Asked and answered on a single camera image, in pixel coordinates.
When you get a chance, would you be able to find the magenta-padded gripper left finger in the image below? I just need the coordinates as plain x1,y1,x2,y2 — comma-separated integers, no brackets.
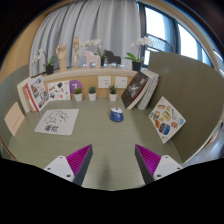
43,144,94,187

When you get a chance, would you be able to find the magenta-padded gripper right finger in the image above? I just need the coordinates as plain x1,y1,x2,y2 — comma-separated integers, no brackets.
134,144,183,185

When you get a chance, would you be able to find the blue and white computer mouse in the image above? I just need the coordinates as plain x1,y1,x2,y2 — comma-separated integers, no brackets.
109,106,125,123

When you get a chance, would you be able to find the white mouse pad with drawing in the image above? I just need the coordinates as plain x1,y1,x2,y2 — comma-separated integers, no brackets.
34,108,80,137

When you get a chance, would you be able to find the colourful food sticker sheet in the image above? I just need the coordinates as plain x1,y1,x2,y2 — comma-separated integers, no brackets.
148,96,187,145

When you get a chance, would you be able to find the beige card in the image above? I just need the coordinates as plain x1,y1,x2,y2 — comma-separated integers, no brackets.
3,101,26,137

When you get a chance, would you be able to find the round-leaf succulent in white pot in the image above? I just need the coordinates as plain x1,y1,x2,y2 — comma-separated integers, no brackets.
73,87,84,102

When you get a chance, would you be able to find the green succulent in white pot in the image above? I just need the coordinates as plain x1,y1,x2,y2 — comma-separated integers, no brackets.
87,85,98,102

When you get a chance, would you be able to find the white sticker sheet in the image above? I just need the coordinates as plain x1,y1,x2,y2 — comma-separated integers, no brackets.
46,79,72,102

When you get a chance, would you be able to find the red and white magazine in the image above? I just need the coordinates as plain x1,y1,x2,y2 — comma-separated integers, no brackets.
25,75,50,113

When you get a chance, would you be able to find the black book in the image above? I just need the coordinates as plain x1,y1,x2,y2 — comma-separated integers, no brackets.
120,71,150,111

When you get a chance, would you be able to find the purple round number sign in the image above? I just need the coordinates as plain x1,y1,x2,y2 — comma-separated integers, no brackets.
69,79,84,97

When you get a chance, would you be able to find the spiky aloe in white pot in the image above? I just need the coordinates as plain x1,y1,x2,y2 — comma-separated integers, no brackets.
108,84,119,103

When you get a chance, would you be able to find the beige wooden ledge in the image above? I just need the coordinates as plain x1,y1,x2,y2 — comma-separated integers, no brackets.
41,66,139,99

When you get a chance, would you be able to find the white orchid in black pot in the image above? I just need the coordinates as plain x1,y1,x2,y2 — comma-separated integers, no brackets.
123,36,155,72
31,47,58,76
84,38,108,67

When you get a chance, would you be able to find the wooden hand model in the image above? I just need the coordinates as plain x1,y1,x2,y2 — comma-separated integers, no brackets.
55,43,68,73

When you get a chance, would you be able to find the pink wooden horse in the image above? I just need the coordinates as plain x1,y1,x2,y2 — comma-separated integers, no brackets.
82,50,102,70

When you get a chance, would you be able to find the dark wooden horse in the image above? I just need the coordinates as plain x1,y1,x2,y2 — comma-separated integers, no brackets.
103,49,122,69

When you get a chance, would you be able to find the wooden mannequin figure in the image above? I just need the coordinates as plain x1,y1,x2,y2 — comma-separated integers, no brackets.
72,34,83,69

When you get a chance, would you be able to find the dark-framed window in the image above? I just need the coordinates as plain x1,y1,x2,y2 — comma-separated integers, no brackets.
138,1,221,68

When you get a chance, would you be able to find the light grey curtain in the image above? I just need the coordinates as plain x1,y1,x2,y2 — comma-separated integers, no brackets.
29,0,143,78

